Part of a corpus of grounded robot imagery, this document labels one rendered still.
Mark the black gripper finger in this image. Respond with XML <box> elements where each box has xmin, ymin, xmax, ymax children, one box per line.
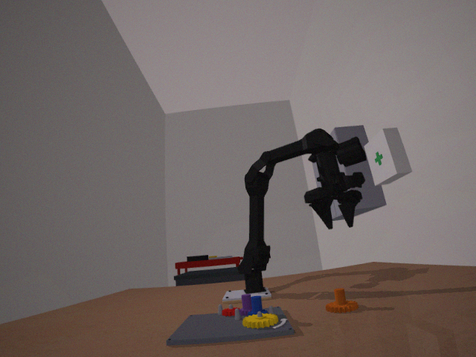
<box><xmin>338</xmin><ymin>200</ymin><xmax>361</xmax><ymax>228</ymax></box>
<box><xmin>309</xmin><ymin>199</ymin><xmax>333</xmax><ymax>230</ymax></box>

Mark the blue gear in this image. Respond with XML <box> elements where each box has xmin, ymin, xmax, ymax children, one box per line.
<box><xmin>248</xmin><ymin>296</ymin><xmax>268</xmax><ymax>316</ymax></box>

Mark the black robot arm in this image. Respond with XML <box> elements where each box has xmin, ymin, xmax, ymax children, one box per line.
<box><xmin>237</xmin><ymin>129</ymin><xmax>367</xmax><ymax>294</ymax></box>

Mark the red gear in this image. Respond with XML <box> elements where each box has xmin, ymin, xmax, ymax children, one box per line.
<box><xmin>222</xmin><ymin>308</ymin><xmax>237</xmax><ymax>317</ymax></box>

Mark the yellow gear with black stripe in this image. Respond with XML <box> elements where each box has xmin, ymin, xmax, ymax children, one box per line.
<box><xmin>243</xmin><ymin>313</ymin><xmax>278</xmax><ymax>329</ymax></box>

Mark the purple gear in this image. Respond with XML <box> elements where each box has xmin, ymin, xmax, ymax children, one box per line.
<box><xmin>239</xmin><ymin>294</ymin><xmax>252</xmax><ymax>316</ymax></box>

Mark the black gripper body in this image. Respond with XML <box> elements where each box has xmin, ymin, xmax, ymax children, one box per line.
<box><xmin>304</xmin><ymin>168</ymin><xmax>363</xmax><ymax>204</ymax></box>

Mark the orange gear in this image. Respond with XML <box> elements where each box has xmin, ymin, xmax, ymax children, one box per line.
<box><xmin>326</xmin><ymin>288</ymin><xmax>358</xmax><ymax>314</ymax></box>

